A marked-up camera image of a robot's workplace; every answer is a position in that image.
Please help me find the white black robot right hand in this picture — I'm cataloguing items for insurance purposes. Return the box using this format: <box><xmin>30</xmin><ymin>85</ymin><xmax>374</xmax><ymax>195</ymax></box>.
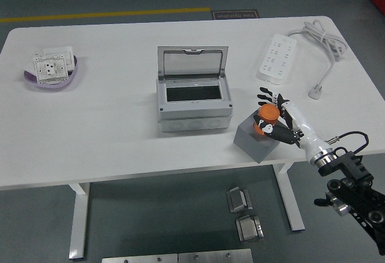
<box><xmin>253</xmin><ymin>87</ymin><xmax>328</xmax><ymax>161</ymax></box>

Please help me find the orange cylinder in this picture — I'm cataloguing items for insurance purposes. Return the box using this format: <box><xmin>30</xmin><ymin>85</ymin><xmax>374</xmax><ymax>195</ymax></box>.
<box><xmin>251</xmin><ymin>104</ymin><xmax>280</xmax><ymax>135</ymax></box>

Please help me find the transparent hinged box lid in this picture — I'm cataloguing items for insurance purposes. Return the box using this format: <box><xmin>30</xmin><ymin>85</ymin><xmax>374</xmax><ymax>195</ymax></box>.
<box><xmin>156</xmin><ymin>45</ymin><xmax>229</xmax><ymax>80</ymax></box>

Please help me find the grey cube with round hole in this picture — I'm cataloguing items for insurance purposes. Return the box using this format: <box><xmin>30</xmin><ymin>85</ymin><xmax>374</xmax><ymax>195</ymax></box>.
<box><xmin>233</xmin><ymin>114</ymin><xmax>280</xmax><ymax>164</ymax></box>

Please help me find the grey electrical junction box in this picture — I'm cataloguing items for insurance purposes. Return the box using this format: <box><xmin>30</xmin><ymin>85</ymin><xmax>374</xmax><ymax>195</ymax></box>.
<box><xmin>155</xmin><ymin>75</ymin><xmax>233</xmax><ymax>134</ymax></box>

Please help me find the white power strip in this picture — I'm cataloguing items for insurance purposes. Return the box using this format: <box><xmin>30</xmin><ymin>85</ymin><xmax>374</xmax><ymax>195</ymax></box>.
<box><xmin>255</xmin><ymin>33</ymin><xmax>298</xmax><ymax>85</ymax></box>

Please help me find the white table leg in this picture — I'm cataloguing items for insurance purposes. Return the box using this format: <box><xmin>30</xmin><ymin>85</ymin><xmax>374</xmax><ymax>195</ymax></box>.
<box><xmin>68</xmin><ymin>182</ymin><xmax>91</xmax><ymax>260</ymax></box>
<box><xmin>272</xmin><ymin>162</ymin><xmax>306</xmax><ymax>232</ymax></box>

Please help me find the metal block with wedge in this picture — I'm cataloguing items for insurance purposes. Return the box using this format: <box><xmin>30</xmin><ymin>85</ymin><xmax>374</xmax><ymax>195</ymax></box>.
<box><xmin>226</xmin><ymin>187</ymin><xmax>253</xmax><ymax>214</ymax></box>

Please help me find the long metal floor plate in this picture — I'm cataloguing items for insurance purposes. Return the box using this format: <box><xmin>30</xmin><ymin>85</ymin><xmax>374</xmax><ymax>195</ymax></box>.
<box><xmin>177</xmin><ymin>248</ymin><xmax>253</xmax><ymax>263</ymax></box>
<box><xmin>101</xmin><ymin>253</ymin><xmax>179</xmax><ymax>263</ymax></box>

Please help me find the purple bowl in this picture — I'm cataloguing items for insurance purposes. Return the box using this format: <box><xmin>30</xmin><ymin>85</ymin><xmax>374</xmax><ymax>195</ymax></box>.
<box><xmin>23</xmin><ymin>54</ymin><xmax>79</xmax><ymax>88</ymax></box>

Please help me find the white socket module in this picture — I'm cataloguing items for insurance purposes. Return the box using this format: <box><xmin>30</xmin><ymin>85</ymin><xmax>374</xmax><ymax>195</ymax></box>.
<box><xmin>32</xmin><ymin>57</ymin><xmax>69</xmax><ymax>84</ymax></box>

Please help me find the thin white sheet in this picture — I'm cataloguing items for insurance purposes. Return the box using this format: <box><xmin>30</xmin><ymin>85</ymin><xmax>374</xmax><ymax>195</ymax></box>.
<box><xmin>25</xmin><ymin>49</ymin><xmax>46</xmax><ymax>74</ymax></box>

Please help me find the white power cord with plug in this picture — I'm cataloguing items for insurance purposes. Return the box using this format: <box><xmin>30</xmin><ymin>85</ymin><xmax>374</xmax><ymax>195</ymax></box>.
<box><xmin>284</xmin><ymin>19</ymin><xmax>350</xmax><ymax>101</ymax></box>

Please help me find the white switch plate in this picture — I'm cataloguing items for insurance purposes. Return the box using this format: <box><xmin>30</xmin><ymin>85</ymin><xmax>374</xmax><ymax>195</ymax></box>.
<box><xmin>42</xmin><ymin>46</ymin><xmax>75</xmax><ymax>71</ymax></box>

